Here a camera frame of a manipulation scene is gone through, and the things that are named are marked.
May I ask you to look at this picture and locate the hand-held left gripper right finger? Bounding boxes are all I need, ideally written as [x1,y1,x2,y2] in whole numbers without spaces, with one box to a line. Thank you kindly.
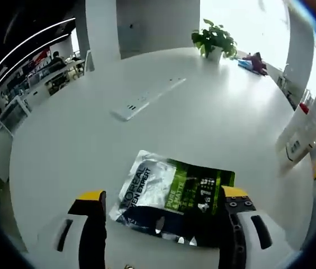
[219,184,290,269]

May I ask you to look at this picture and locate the white chair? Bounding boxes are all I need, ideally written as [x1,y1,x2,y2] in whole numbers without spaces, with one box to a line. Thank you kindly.
[84,50,95,72]

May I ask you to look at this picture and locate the white table socket panel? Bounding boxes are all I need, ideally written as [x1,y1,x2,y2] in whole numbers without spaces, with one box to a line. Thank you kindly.
[110,77,188,122]

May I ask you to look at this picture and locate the blue packet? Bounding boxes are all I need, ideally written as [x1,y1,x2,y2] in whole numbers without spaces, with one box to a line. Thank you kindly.
[238,58,253,71]

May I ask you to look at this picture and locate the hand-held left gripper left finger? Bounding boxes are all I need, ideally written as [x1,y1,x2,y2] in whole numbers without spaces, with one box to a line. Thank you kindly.
[41,190,108,269]

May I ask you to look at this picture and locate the green skincare sachet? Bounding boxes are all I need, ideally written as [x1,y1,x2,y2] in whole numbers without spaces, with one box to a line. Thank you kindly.
[109,150,236,249]

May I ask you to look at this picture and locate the potted green plant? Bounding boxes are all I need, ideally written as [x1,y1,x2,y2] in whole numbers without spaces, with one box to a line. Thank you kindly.
[190,18,239,63]

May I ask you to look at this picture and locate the red collar pump skincare bottle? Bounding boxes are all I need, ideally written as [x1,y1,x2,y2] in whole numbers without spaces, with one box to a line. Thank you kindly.
[275,102,315,169]

